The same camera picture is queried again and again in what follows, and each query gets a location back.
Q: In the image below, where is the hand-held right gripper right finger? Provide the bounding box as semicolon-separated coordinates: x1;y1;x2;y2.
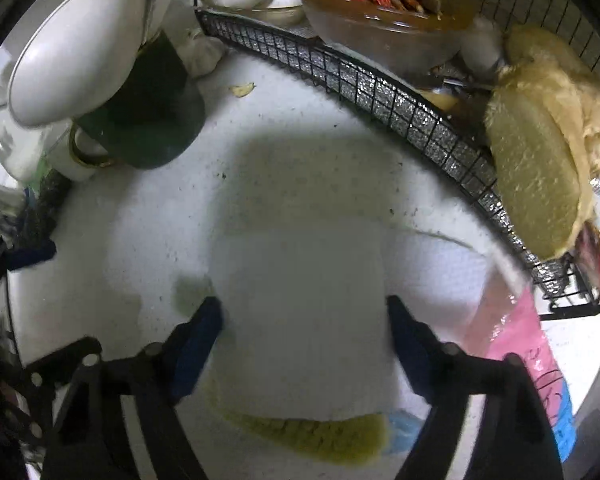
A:
387;295;563;480

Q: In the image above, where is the blue plastic packet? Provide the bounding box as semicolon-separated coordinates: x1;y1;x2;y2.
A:
550;375;576;463

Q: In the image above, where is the green enamel mug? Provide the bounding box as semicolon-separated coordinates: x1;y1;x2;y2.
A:
70;30;206;170

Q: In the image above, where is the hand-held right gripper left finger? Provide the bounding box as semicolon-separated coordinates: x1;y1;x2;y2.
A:
42;296;223;480

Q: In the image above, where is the pink plastic packet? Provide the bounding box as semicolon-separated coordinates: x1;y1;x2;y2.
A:
467;287;568;401

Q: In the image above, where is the white ceramic sugar pot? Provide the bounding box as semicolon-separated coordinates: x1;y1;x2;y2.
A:
0;110;101;183

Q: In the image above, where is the black wire rack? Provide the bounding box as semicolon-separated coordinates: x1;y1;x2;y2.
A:
195;0;600;318

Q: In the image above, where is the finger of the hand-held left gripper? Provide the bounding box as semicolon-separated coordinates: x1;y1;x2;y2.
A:
7;239;57;272
22;347;81;401

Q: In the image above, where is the yellow green scrub brush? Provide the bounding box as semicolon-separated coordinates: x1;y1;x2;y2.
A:
207;375;423;463

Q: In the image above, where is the white rice paddle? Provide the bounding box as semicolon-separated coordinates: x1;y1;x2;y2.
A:
7;0;148;128

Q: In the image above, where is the glass bowl of dried chillies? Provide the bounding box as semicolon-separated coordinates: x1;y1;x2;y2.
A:
297;0;478;68

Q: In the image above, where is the ginger root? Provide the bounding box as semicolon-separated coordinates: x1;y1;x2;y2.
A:
485;22;600;261

